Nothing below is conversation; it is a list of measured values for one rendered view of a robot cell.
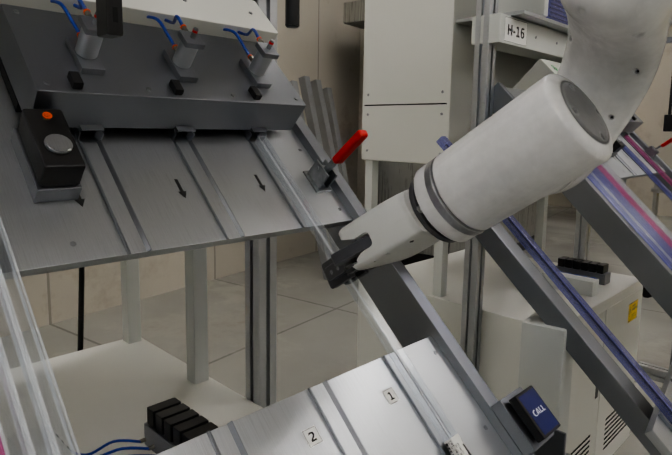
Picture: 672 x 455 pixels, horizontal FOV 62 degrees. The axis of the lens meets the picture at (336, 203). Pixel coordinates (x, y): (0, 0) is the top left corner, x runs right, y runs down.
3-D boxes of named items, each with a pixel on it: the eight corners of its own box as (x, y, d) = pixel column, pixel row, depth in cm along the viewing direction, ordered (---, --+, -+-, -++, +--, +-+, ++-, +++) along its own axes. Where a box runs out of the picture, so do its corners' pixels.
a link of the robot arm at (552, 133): (470, 151, 58) (418, 155, 51) (583, 71, 49) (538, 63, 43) (510, 223, 55) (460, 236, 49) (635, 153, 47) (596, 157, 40)
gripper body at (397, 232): (458, 166, 59) (388, 215, 66) (398, 170, 52) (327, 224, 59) (491, 230, 57) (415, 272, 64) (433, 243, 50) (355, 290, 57)
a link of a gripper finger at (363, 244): (400, 219, 56) (396, 233, 61) (329, 249, 55) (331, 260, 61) (405, 230, 56) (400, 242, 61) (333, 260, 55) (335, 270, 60)
